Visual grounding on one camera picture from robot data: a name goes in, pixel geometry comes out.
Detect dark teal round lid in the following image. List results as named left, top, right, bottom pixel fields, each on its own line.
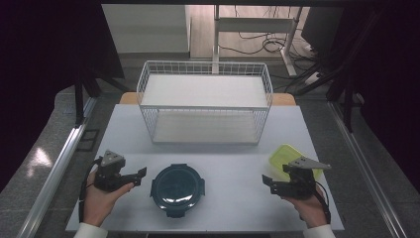
left=150, top=163, right=206, bottom=219

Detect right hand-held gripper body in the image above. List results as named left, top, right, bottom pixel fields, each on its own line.
left=270, top=156, right=332, bottom=200

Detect dark curtain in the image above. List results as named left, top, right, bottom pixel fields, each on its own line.
left=0, top=0, right=126, bottom=193
left=343, top=0, right=420, bottom=194

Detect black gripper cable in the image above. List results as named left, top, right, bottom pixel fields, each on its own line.
left=77, top=158, right=103, bottom=223
left=313, top=180, right=332, bottom=225

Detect white cabinet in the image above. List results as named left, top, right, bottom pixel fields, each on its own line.
left=101, top=3, right=192, bottom=55

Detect person's left hand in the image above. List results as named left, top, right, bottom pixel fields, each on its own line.
left=82, top=170, right=136, bottom=228

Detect person's right hand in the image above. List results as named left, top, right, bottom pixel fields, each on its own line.
left=282, top=184, right=329, bottom=229

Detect green lidded square plastic container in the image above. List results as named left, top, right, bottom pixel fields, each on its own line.
left=267, top=143, right=324, bottom=181

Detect white desk frame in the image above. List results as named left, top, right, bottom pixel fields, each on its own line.
left=212, top=4, right=304, bottom=77

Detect metal floor rail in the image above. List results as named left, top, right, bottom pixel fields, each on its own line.
left=327, top=100, right=410, bottom=238
left=16, top=96, right=99, bottom=238

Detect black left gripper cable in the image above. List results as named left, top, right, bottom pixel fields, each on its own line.
left=77, top=158, right=103, bottom=223

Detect dark monitor panel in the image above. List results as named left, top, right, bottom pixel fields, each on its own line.
left=301, top=6, right=345, bottom=55

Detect black metal stand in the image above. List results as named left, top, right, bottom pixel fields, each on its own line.
left=295, top=9, right=388, bottom=134
left=73, top=63, right=131, bottom=127

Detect black floor cables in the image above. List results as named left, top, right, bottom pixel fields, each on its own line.
left=218, top=5, right=320, bottom=61

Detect white power strip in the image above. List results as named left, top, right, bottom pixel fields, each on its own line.
left=304, top=72, right=324, bottom=86

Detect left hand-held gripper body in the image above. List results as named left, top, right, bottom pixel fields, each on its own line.
left=94, top=150, right=137, bottom=193

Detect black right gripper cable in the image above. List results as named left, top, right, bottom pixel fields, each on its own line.
left=313, top=180, right=332, bottom=225

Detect white wire storage rack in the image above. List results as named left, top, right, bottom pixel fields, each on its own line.
left=136, top=59, right=274, bottom=146

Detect wooden table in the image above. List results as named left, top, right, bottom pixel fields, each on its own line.
left=118, top=91, right=297, bottom=107

